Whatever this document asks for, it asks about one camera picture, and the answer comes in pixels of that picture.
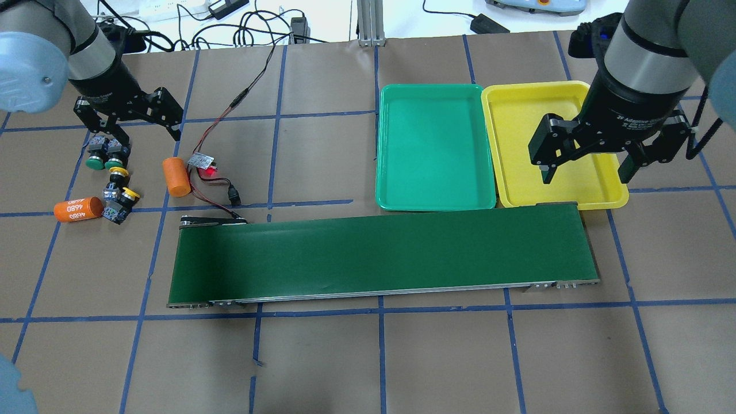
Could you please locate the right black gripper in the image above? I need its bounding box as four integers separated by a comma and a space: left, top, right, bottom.
528, 69, 692, 185

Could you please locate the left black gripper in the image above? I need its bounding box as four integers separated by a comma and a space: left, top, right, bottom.
74, 69, 183, 151

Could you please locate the plain orange cylinder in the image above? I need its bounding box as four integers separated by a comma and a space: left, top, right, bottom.
162, 156, 191, 198

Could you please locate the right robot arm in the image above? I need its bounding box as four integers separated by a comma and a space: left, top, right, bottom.
528, 1, 735, 184

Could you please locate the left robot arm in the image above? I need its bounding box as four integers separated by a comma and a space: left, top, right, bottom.
1, 1, 183, 144

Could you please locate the green push button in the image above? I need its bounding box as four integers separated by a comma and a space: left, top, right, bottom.
103, 138, 131, 168
85, 135, 109, 170

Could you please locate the yellow push button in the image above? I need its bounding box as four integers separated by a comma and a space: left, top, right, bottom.
102, 186, 140, 225
102, 167, 129, 201

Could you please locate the small controller circuit board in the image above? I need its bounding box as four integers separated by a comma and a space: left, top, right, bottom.
187, 152, 216, 170

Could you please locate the yellow tray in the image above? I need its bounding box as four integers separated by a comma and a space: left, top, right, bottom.
481, 80, 629, 210

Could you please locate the orange cylinder labelled 4680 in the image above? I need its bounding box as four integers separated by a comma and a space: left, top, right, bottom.
53, 197, 105, 223

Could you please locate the white power strip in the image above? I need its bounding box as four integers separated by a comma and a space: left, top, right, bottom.
137, 1, 212, 22

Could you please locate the green conveyor belt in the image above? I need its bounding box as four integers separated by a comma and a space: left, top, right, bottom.
167, 204, 600, 308

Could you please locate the black power adapter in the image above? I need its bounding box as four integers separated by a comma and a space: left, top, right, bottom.
470, 14, 510, 34

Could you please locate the green tray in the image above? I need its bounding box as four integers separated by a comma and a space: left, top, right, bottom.
375, 84, 497, 212

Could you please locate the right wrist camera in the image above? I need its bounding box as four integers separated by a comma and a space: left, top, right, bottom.
568, 13, 623, 66

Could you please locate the red black power cable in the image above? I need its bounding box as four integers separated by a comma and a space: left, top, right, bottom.
187, 43, 288, 221

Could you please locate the aluminium frame post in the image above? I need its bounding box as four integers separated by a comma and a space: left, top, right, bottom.
356, 0, 386, 47

